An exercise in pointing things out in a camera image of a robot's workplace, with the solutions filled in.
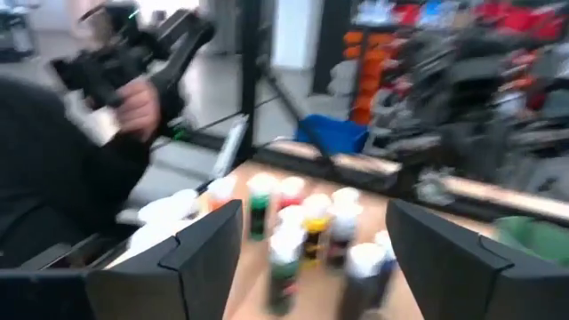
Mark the person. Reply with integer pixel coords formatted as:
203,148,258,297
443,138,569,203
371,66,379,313
0,75,155,268

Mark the dark brown small paint bottle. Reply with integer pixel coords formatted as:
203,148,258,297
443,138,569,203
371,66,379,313
328,204,365,270

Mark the orange storage bins stack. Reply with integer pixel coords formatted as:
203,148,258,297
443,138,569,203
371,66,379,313
341,28,392,125

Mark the green plastic cup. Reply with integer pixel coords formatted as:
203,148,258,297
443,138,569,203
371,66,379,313
493,215,569,268

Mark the purple small paint bottle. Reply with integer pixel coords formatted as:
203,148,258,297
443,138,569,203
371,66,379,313
338,242,389,320

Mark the green small paint bottle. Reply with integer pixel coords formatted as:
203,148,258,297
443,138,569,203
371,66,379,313
245,172,280,243
265,224,309,317

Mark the yellow small paint bottle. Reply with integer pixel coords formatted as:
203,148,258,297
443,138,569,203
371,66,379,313
301,193,333,268

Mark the red small paint bottle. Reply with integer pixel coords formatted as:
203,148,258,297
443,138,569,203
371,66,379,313
276,176,308,211

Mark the person's hand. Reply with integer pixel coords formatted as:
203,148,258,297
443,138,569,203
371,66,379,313
114,76,162,144

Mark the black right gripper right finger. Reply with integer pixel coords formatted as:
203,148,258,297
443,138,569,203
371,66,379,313
384,198,569,320

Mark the blue small paint bottle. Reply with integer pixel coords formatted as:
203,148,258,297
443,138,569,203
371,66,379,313
374,229,397,310

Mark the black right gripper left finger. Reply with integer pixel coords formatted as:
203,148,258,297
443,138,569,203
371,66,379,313
0,198,244,320

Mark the blue storage bin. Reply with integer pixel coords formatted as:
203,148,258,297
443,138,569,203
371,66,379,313
295,114,370,156

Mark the shelf of coloured bins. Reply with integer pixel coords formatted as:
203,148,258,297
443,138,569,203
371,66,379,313
355,0,569,41

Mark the silver aluminium rail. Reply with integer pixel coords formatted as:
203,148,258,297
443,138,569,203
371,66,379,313
212,114,249,180

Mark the white small paint bottle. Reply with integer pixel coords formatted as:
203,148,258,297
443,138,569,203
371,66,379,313
136,188,200,227
127,221,193,260

